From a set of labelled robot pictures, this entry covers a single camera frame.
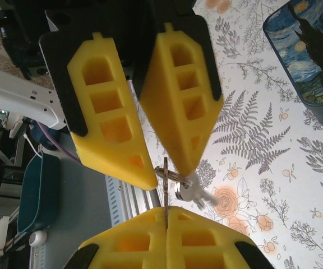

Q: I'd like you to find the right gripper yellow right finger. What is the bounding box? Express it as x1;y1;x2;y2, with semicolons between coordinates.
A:
167;206;273;269

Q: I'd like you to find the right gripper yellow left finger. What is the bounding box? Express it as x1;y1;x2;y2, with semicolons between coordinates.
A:
71;208;167;269

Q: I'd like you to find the metal key ring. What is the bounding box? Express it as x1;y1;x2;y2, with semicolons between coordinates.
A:
154;165;192;184

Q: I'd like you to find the silver key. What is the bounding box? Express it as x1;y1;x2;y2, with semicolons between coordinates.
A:
174;172;220;211

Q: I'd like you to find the thin wooden puzzle piece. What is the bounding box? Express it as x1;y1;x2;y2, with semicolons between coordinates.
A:
161;157;170;229

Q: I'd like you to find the grey metal panel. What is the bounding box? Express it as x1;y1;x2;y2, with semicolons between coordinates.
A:
45;155;114;269

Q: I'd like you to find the white round device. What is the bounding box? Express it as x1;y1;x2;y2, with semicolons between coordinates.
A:
27;229;49;248

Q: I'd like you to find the dark teal container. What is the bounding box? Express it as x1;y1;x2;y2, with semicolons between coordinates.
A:
17;152;62;235

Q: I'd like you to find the floral patterned table cover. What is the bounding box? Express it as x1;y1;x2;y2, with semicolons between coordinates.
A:
127;0;323;269

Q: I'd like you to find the starry night print box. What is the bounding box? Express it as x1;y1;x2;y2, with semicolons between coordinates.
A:
262;0;323;127

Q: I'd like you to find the purple cable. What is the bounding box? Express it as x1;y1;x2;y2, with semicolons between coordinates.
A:
36;120;81;166

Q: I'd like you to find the white slotted cable duct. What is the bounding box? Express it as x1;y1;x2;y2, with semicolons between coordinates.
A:
104;175;136;234

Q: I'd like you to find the long aluminium frame rail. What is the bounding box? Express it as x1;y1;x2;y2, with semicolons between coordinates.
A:
121;180;165;226

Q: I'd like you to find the white cable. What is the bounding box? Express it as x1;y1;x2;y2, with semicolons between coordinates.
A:
23;132;44;158

